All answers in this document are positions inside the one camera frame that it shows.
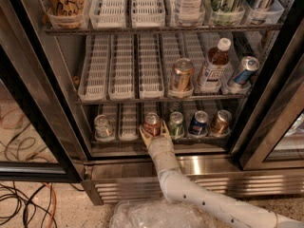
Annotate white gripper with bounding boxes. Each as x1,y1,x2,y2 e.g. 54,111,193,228
139,121,181,175

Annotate red coke can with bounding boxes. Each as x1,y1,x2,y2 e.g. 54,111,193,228
143,112,161,137

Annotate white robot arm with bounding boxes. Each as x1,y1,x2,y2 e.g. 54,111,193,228
139,122,304,228

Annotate green soda can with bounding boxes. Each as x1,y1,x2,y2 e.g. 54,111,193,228
168,111,184,139

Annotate rear green can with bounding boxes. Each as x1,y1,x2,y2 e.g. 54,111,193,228
167,102,182,113

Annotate blue pepsi can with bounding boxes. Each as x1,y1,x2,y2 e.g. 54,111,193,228
188,110,209,136

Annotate white silver can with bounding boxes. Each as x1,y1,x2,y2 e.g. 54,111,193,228
94,114,113,141

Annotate gold can middle shelf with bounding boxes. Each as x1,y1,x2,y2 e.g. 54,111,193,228
169,58,194,92

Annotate brown gold can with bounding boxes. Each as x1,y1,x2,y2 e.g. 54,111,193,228
210,109,232,135

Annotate stainless steel display fridge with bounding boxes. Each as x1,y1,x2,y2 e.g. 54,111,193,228
12,0,304,206

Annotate open glass fridge door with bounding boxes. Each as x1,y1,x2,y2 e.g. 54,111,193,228
0,0,89,182

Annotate white labelled bottle top shelf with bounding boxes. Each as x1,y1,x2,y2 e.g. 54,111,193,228
174,0,203,27

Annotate green tall can top shelf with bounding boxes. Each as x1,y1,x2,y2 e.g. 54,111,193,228
210,0,245,26

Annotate tan tall can top shelf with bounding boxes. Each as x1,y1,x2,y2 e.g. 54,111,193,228
47,0,86,29

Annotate blue silver can top shelf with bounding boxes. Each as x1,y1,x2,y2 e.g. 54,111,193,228
246,0,275,25

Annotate clear plastic bag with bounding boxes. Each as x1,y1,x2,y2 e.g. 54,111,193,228
109,199,216,228

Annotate brown tea bottle white cap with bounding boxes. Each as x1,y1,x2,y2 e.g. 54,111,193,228
197,38,231,92

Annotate bottom wire shelf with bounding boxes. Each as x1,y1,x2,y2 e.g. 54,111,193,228
91,136,228,145

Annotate wire shelf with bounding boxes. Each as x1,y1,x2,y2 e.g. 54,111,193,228
45,24,282,36
91,136,228,145
76,93,249,105

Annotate middle wire shelf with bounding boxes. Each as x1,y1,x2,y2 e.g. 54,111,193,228
76,93,249,105

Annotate orange cable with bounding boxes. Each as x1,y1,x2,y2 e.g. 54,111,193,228
41,181,58,228

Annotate top wire shelf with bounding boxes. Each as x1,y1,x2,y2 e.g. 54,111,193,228
45,24,282,36

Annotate black cables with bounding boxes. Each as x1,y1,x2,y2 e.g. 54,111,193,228
0,180,58,228

